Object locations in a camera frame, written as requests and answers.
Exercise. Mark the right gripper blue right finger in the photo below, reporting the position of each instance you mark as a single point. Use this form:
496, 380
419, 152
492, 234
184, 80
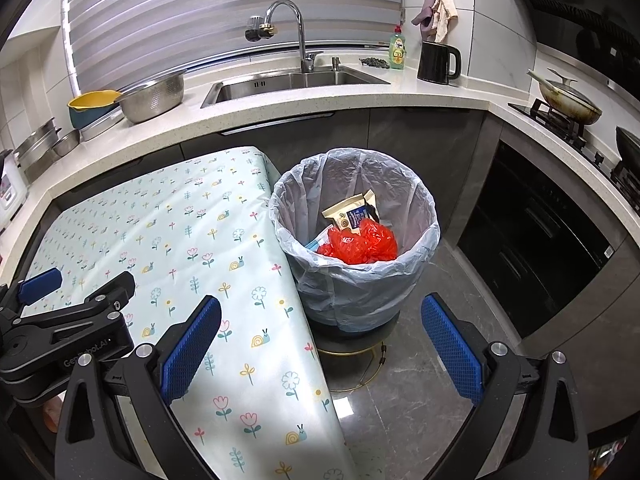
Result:
455, 342

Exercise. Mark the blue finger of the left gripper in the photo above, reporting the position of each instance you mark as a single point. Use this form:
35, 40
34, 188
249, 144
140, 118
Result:
39, 286

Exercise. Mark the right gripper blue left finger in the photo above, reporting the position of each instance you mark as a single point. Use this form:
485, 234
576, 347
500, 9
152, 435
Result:
184, 346

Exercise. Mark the red plastic bag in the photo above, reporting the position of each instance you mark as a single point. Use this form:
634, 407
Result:
371, 244

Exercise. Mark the blue and white wrapper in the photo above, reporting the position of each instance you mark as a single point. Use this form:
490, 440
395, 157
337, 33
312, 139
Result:
315, 244

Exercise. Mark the cream snack bag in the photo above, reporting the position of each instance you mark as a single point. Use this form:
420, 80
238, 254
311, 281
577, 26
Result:
348, 213

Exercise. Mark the trash bin with clear liner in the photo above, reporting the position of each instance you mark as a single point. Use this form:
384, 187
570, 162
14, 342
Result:
352, 307

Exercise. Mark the white rice cooker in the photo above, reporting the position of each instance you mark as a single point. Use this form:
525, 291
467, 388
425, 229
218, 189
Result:
14, 189

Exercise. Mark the floral tablecloth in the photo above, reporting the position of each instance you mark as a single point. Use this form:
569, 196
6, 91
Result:
258, 407

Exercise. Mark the black oven front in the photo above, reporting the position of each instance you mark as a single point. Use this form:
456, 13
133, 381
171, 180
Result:
532, 245

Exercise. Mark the stacked steel pots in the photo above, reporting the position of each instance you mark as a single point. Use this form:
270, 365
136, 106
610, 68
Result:
35, 155

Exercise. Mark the small steel bowl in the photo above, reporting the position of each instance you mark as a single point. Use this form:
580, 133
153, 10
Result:
66, 143

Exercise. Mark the yellow and teal basin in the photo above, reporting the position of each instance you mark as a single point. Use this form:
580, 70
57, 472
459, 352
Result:
88, 107

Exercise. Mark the white rectangular tray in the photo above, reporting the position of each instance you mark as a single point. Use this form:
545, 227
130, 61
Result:
101, 125

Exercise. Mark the stainless steel mixing bowl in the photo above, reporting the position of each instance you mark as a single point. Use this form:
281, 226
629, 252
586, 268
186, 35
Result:
152, 98

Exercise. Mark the black gas stove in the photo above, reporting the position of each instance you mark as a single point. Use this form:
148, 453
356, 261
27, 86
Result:
573, 134

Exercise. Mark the black wok pan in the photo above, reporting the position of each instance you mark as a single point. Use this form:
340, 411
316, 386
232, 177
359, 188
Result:
628, 146

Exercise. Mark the wok with glass lid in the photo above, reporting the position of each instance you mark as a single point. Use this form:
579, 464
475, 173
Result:
563, 97

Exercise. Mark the black electric kettle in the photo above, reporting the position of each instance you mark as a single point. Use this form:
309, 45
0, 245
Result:
439, 63

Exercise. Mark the stainless steel sink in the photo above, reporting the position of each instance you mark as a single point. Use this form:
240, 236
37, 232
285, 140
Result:
282, 80

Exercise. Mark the dark scouring pad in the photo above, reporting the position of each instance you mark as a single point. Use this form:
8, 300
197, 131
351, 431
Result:
375, 62

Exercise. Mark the green dish soap bottle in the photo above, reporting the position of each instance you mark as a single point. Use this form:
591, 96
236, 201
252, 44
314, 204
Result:
397, 49

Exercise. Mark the hanging dish cloths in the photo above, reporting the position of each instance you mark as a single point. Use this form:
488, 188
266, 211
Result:
433, 19

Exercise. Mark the chrome faucet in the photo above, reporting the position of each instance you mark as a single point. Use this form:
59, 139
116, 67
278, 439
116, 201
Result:
263, 27

